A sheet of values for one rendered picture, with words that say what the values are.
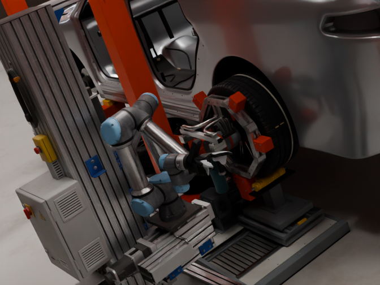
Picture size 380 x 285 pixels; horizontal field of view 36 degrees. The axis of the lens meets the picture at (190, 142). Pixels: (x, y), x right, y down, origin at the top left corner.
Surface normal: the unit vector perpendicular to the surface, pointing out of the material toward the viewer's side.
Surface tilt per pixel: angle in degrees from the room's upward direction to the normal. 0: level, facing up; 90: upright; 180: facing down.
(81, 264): 90
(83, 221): 90
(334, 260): 0
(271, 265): 0
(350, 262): 0
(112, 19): 90
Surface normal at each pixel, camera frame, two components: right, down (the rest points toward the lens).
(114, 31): 0.53, 0.16
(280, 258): -0.32, -0.87
